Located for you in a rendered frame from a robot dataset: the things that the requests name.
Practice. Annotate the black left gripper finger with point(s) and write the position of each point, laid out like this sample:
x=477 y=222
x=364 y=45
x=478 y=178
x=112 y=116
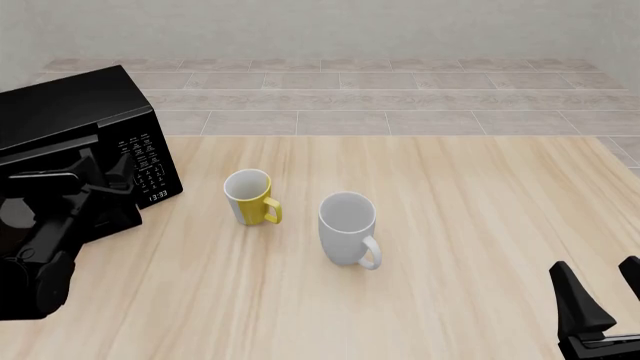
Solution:
x=122 y=172
x=86 y=161

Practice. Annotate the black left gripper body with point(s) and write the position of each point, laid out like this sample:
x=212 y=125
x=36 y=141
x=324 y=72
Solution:
x=107 y=189

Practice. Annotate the black microwave oven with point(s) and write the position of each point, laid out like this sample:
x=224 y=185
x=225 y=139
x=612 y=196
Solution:
x=75 y=101

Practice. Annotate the white ceramic mug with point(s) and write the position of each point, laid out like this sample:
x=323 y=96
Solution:
x=345 y=240

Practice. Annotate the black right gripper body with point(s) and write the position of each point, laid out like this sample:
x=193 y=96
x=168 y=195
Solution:
x=600 y=347

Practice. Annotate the yellow and white mug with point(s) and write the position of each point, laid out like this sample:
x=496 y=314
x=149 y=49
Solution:
x=252 y=210

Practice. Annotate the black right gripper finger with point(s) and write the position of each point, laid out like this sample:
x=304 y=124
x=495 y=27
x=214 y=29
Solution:
x=632 y=275
x=580 y=303

